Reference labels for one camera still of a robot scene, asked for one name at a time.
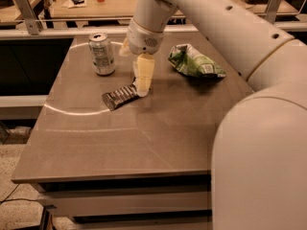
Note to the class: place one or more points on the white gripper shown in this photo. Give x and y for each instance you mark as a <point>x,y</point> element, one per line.
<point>143,39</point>

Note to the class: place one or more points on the dark chocolate rxbar wrapper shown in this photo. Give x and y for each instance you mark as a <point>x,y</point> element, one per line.
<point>120,97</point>

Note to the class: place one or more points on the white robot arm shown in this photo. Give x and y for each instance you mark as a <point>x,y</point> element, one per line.
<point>259,157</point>

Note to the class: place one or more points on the silver green soda can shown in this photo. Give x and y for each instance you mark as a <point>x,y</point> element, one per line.
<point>102,54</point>

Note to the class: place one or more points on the green white chip bag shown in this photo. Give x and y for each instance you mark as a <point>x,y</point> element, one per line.
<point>188,61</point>

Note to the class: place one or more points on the grey table drawer unit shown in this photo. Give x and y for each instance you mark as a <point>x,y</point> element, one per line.
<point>115,202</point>

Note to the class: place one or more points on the grey metal bracket left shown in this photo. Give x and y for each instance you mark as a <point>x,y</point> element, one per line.
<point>32,23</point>

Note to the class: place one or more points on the grey metal bracket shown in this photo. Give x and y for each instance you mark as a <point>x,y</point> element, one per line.
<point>32,23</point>
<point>271,10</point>

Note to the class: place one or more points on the grey metal rail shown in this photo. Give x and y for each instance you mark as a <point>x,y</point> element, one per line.
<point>294,26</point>

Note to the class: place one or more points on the grey metal bracket right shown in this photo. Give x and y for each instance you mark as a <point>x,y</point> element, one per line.
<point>271,10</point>

